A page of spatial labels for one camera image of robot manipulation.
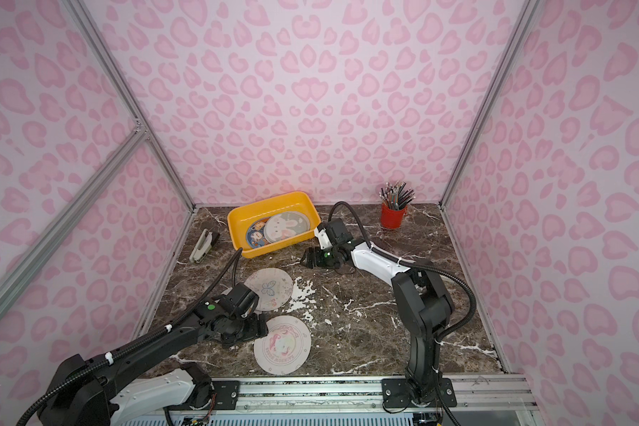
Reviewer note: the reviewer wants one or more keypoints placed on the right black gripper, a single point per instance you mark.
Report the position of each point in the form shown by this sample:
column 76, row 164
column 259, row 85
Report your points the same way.
column 314, row 258

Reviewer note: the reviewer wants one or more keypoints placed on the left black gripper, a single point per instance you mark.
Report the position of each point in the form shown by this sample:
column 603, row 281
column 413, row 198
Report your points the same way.
column 255, row 327

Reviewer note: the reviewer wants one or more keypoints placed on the grey-green bunny coaster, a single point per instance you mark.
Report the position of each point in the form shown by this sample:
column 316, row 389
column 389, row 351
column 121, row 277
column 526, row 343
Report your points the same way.
column 285, row 225

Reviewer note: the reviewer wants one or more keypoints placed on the butterfly doodle coaster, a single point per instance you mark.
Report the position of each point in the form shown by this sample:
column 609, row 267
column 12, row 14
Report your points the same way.
column 273, row 286

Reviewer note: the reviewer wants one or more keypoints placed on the blue cartoon coaster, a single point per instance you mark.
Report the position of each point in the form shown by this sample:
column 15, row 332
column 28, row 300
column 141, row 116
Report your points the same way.
column 256, row 234

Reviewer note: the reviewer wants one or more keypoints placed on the pink striped unicorn coaster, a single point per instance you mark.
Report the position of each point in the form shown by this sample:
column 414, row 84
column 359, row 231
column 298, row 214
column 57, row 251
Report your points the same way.
column 286, row 347

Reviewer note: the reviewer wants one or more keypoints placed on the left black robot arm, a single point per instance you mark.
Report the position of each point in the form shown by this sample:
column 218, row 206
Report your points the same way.
column 80, row 387

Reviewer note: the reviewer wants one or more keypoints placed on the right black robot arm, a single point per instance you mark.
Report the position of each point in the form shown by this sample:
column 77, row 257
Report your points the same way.
column 432, row 303

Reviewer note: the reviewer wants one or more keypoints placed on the yellow plastic storage box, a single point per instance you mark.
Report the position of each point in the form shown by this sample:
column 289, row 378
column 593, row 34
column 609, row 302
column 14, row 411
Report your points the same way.
column 240, row 219

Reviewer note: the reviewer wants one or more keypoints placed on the grey stapler tool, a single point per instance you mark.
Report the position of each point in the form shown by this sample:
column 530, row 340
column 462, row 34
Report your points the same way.
column 204, row 245

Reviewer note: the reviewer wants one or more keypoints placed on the red pen holder cup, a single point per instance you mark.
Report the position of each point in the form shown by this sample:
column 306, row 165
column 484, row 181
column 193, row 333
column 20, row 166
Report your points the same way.
column 391, row 218

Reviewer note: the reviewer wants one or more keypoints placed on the bundle of pens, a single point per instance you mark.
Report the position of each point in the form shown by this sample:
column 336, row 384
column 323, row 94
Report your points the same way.
column 397, row 196

